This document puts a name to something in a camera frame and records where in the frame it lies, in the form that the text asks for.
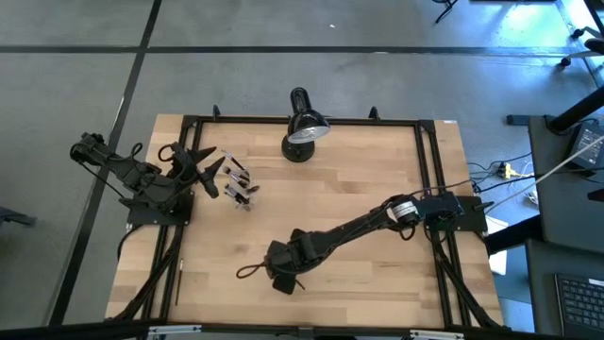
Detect black floor cable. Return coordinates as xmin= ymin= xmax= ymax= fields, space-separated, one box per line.
xmin=466 ymin=153 xmax=537 ymax=196

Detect white paper sheet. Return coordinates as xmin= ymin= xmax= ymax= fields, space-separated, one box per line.
xmin=485 ymin=214 xmax=509 ymax=276

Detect dark grey desk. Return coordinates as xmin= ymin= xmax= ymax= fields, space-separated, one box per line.
xmin=526 ymin=238 xmax=604 ymax=339
xmin=527 ymin=115 xmax=604 ymax=256

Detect silver metal bracket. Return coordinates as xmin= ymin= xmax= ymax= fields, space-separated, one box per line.
xmin=410 ymin=330 xmax=466 ymax=340
xmin=148 ymin=324 xmax=202 ymax=337

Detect white cable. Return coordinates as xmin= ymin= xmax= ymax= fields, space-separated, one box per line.
xmin=485 ymin=135 xmax=604 ymax=213

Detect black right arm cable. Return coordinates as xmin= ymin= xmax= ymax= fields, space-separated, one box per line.
xmin=235 ymin=263 xmax=270 ymax=281

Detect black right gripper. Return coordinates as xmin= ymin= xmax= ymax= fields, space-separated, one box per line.
xmin=263 ymin=229 xmax=327 ymax=297

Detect black tripod legs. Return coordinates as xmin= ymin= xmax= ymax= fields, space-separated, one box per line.
xmin=431 ymin=0 xmax=461 ymax=25

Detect clear acrylic brush organiser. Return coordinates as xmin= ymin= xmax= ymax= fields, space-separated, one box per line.
xmin=220 ymin=148 xmax=261 ymax=213

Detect black keyboard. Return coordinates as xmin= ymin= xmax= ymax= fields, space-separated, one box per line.
xmin=554 ymin=272 xmax=604 ymax=339

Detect grey labelled device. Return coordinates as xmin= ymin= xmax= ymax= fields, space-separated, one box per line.
xmin=568 ymin=126 xmax=604 ymax=171

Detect medium dark-bristle makeup brush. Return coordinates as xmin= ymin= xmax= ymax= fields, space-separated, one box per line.
xmin=223 ymin=165 xmax=251 ymax=183

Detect short thick kabuki brush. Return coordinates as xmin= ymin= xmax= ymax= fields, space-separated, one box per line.
xmin=225 ymin=184 xmax=250 ymax=207

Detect dark chair foot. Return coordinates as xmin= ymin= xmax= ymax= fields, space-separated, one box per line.
xmin=0 ymin=206 xmax=37 ymax=228

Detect black stand leg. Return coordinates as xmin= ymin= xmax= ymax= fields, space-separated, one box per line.
xmin=507 ymin=86 xmax=604 ymax=136

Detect large brown powder brush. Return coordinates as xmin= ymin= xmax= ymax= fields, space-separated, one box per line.
xmin=234 ymin=186 xmax=260 ymax=202

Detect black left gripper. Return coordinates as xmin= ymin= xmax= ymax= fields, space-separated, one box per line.
xmin=169 ymin=141 xmax=227 ymax=199

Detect office chair base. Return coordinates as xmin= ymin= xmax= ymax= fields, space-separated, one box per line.
xmin=559 ymin=25 xmax=604 ymax=67

